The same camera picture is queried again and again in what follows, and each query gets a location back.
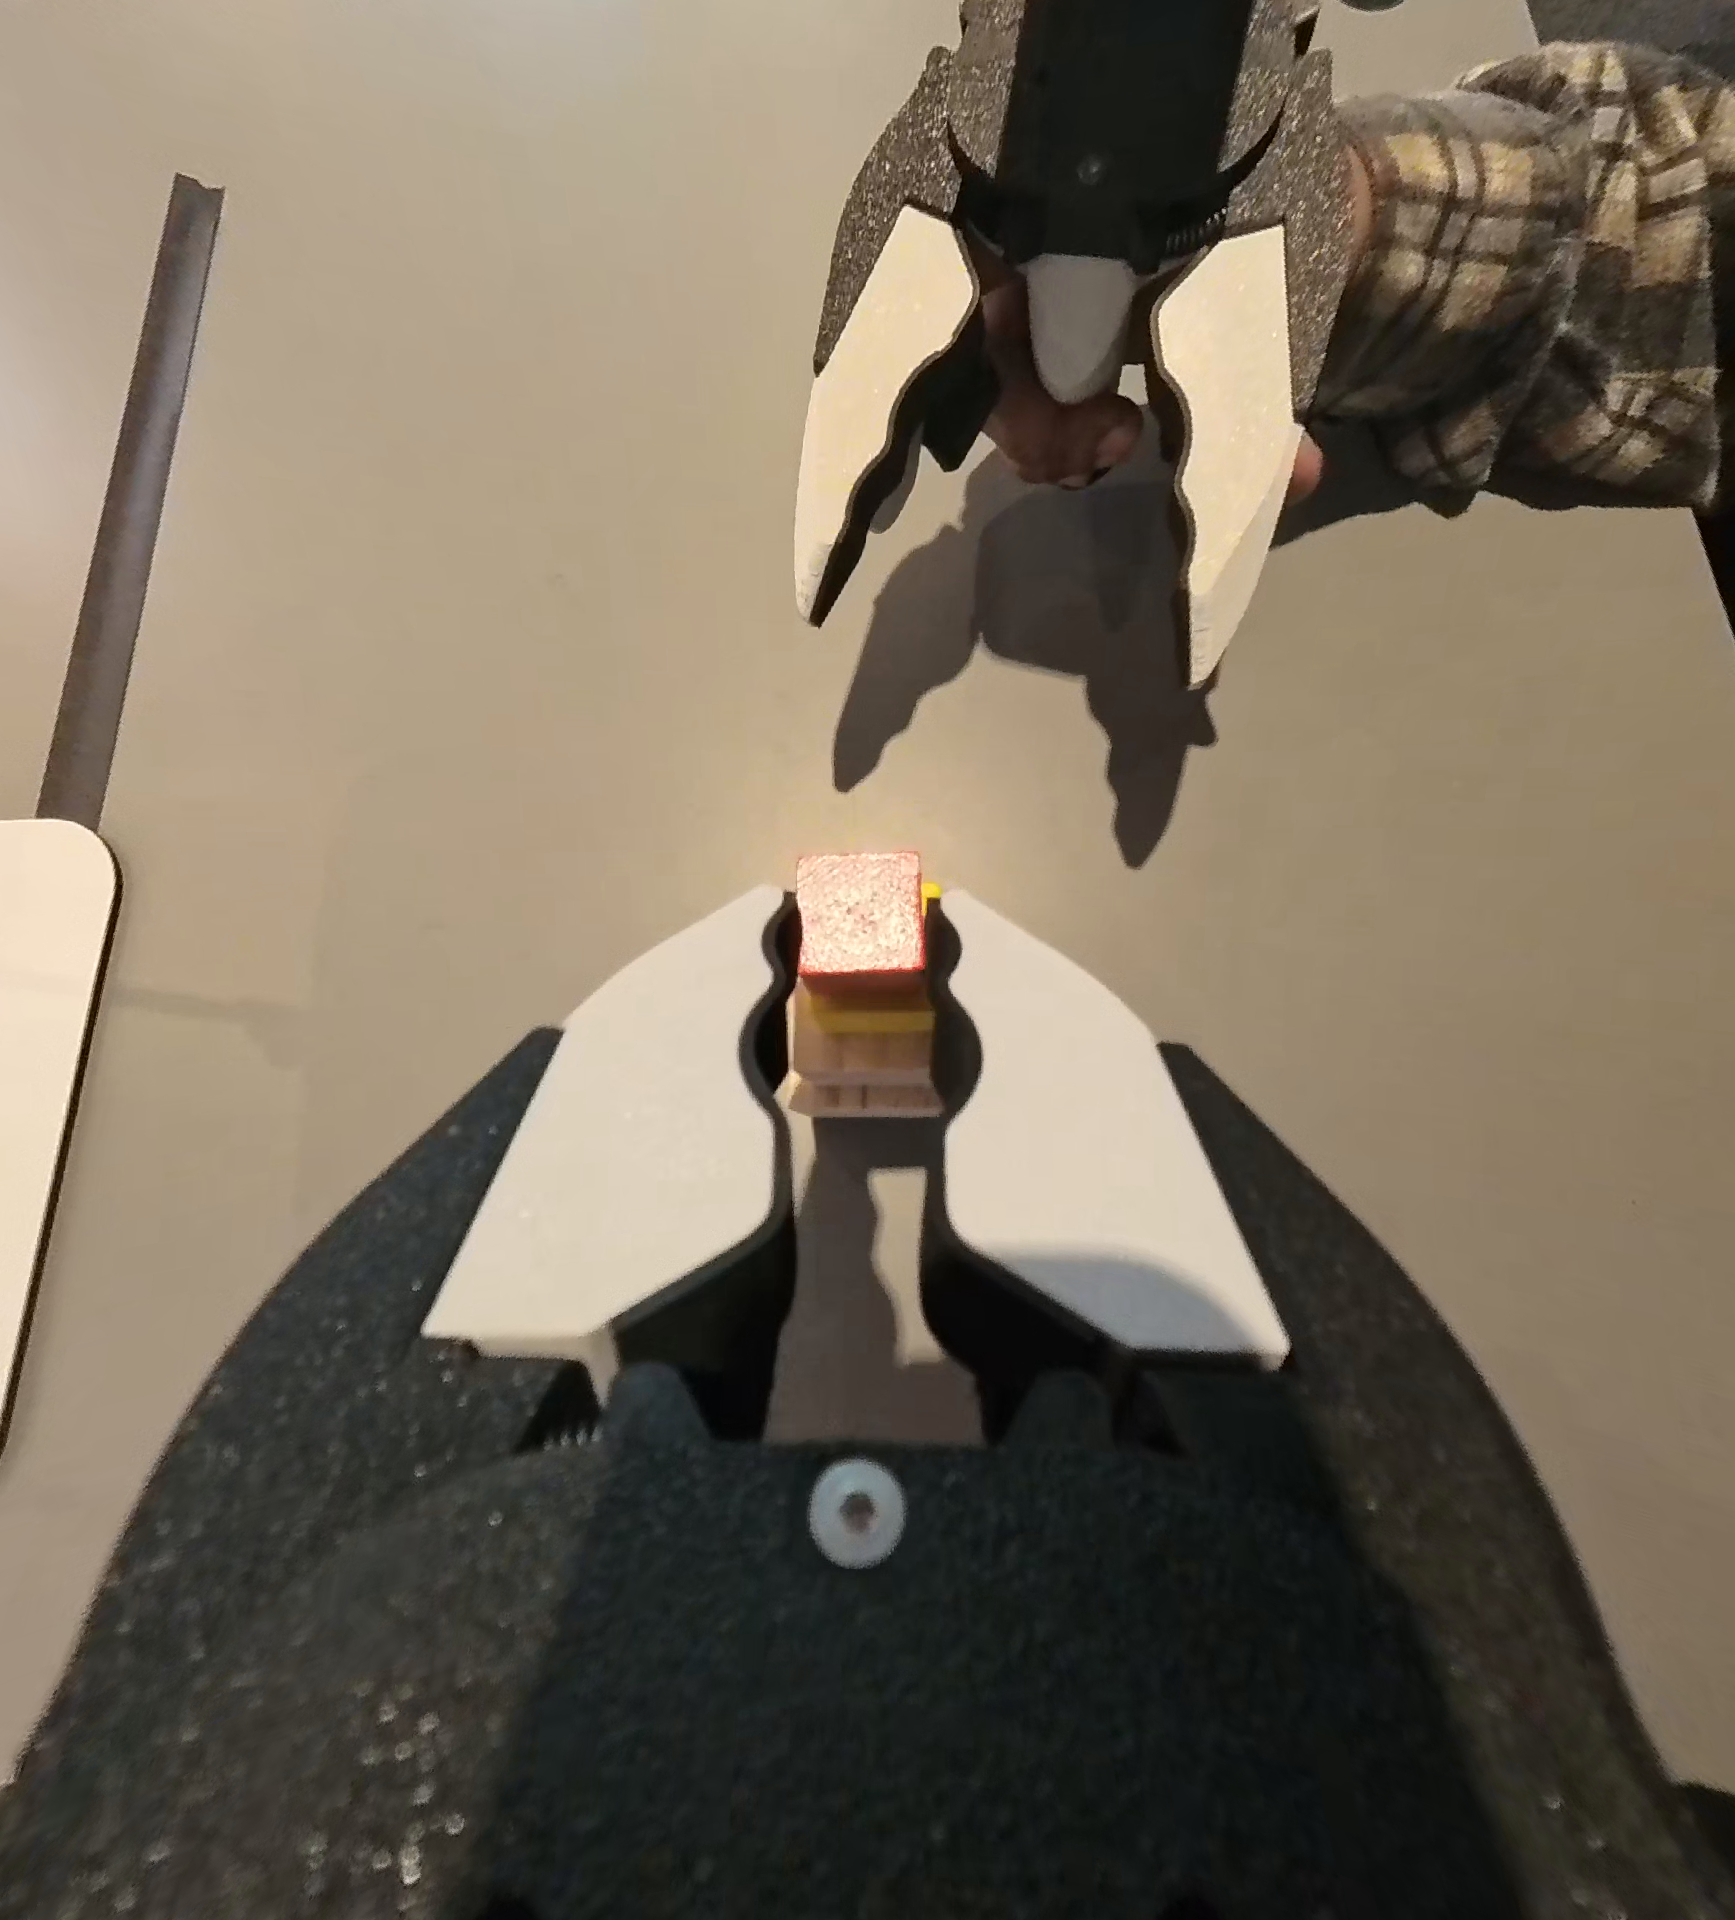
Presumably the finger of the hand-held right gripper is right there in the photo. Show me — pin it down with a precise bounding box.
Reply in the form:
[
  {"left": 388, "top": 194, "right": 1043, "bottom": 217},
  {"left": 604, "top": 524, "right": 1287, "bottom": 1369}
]
[
  {"left": 1137, "top": 223, "right": 1295, "bottom": 692},
  {"left": 789, "top": 199, "right": 1011, "bottom": 630}
]

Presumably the large natural wooden cube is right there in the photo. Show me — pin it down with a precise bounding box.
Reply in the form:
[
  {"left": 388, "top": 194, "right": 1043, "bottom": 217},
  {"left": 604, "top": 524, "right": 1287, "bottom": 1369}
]
[{"left": 783, "top": 1069, "right": 947, "bottom": 1122}]

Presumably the person's right hand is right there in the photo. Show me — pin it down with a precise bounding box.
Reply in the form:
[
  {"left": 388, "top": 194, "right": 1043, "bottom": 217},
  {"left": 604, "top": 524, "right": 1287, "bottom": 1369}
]
[{"left": 979, "top": 270, "right": 1153, "bottom": 490}]

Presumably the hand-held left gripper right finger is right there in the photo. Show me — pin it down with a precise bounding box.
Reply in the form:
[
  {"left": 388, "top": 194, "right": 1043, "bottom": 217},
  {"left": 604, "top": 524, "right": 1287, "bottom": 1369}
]
[{"left": 923, "top": 885, "right": 1291, "bottom": 1375}]

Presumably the medium natural wooden cube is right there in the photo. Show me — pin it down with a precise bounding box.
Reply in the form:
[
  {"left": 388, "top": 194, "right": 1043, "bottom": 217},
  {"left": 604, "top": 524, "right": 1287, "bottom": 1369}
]
[{"left": 795, "top": 983, "right": 943, "bottom": 1087}]

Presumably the small red wooden cube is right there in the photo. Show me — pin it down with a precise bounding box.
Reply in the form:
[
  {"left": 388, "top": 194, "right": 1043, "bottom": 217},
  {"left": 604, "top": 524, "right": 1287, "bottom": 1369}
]
[{"left": 795, "top": 853, "right": 931, "bottom": 1005}]

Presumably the wooden book stand white base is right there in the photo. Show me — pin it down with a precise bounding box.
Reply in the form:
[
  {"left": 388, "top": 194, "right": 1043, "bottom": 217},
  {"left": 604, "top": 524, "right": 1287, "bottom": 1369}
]
[{"left": 0, "top": 816, "right": 124, "bottom": 1549}]

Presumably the yellow wooden cube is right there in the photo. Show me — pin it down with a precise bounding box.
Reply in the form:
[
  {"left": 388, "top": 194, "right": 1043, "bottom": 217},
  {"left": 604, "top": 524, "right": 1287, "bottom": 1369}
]
[{"left": 807, "top": 883, "right": 951, "bottom": 1040}]

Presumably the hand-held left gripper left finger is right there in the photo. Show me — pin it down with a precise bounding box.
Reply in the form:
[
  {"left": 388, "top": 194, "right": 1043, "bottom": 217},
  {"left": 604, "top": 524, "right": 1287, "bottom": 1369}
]
[{"left": 422, "top": 883, "right": 803, "bottom": 1375}]

